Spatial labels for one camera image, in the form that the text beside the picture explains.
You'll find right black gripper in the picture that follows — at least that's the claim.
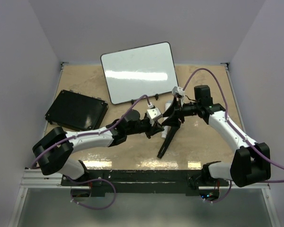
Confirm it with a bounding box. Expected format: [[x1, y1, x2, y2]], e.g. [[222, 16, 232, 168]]
[[162, 96, 201, 128]]

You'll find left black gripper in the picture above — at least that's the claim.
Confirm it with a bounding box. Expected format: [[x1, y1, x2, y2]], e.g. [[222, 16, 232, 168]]
[[126, 116, 164, 139]]

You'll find white rectangular whiteboard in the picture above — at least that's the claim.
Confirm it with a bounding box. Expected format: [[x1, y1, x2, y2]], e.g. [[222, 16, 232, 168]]
[[100, 42, 178, 105]]

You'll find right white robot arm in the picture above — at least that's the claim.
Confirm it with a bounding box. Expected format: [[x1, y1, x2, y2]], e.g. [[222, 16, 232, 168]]
[[162, 85, 271, 187]]

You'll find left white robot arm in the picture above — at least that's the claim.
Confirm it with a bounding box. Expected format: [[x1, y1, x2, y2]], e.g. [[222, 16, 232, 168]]
[[32, 108, 163, 185]]

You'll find white microphone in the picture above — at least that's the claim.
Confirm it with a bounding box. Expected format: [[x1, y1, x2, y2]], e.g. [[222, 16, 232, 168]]
[[161, 100, 172, 139]]

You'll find black flat case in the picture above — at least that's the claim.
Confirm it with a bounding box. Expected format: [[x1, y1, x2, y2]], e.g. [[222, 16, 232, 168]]
[[45, 90, 108, 131]]

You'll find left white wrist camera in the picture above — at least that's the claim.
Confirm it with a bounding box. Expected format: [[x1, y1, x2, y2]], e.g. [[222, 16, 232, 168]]
[[146, 104, 162, 124]]

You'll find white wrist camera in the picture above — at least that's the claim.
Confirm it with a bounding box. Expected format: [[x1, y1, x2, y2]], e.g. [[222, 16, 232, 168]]
[[146, 104, 162, 124], [171, 86, 185, 99]]

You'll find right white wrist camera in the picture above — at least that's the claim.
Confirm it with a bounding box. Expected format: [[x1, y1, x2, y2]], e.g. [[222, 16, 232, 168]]
[[171, 86, 185, 99]]

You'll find black wire easel stand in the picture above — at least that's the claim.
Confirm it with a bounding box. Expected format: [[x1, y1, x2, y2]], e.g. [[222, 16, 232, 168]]
[[130, 94, 159, 105]]

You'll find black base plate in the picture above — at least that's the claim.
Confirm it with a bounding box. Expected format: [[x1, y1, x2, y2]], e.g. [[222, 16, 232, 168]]
[[61, 170, 229, 197]]

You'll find aluminium frame rail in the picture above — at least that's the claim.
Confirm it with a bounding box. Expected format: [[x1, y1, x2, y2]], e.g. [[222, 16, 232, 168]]
[[8, 168, 64, 227]]

